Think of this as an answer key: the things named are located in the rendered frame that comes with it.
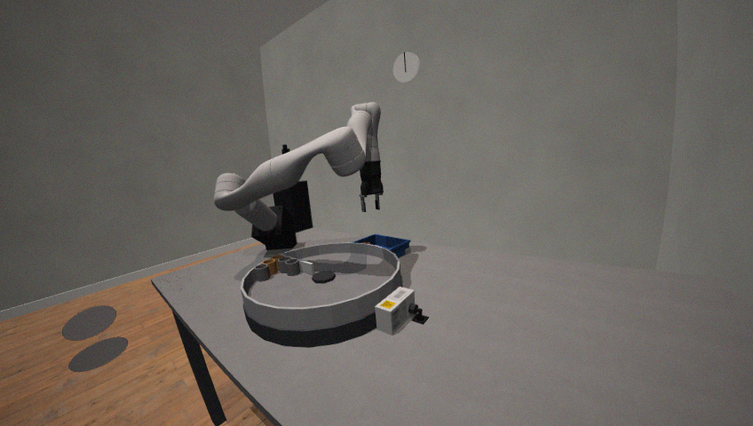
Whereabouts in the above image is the blue plastic crate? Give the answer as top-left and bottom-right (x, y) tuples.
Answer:
(354, 234), (410, 258)

